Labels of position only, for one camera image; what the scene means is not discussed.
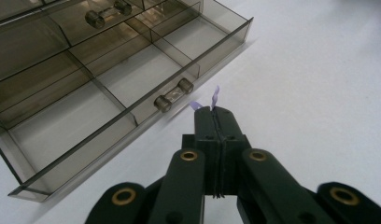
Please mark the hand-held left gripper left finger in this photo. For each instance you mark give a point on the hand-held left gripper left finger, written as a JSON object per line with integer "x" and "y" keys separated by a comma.
{"x": 204, "y": 130}

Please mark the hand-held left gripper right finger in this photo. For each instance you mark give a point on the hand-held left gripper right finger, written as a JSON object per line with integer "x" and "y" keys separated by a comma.
{"x": 232, "y": 130}

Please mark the purple star-shaped hair clip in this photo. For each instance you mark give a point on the purple star-shaped hair clip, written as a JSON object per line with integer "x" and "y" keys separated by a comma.
{"x": 215, "y": 98}

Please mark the smoked plastic divided drawer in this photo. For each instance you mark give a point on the smoked plastic divided drawer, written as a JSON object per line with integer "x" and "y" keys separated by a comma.
{"x": 138, "y": 77}

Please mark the smoked plastic drawer organizer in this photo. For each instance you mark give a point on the smoked plastic drawer organizer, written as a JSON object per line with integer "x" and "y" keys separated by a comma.
{"x": 23, "y": 40}

